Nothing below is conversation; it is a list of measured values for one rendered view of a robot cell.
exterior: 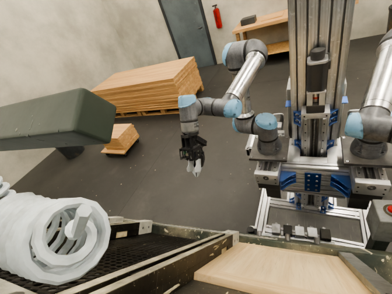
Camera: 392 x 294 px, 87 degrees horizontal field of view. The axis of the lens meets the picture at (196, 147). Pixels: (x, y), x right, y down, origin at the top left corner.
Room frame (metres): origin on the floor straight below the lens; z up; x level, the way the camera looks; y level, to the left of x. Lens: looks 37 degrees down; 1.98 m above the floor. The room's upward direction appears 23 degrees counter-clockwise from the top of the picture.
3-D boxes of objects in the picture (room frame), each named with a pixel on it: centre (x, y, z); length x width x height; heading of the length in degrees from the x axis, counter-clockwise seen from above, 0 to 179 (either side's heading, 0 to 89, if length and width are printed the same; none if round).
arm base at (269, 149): (0.95, -0.44, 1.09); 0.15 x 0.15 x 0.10
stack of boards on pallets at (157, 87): (4.95, 0.58, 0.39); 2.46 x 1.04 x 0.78; 53
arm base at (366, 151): (0.66, -0.83, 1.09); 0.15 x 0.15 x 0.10
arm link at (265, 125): (0.96, -0.43, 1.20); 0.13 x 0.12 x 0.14; 40
